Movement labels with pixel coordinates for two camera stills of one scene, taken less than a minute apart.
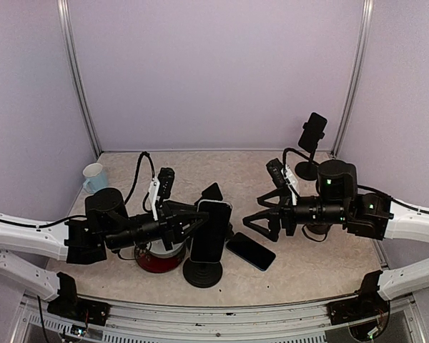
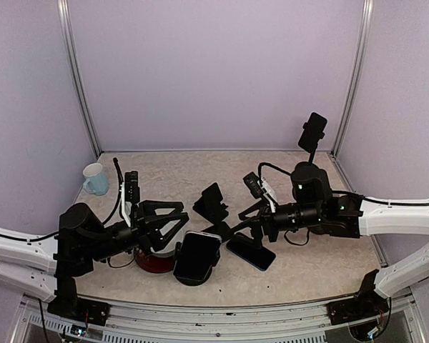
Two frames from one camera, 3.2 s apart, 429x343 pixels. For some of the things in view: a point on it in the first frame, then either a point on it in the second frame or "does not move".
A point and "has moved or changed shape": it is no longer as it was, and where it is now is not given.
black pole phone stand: x=204 y=269 has moved or changed shape
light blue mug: x=96 y=178 does not move
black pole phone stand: x=308 y=171 does not move
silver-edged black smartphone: x=208 y=243 to x=198 y=253
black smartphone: x=312 y=132 does not move
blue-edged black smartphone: x=250 y=251 does not move
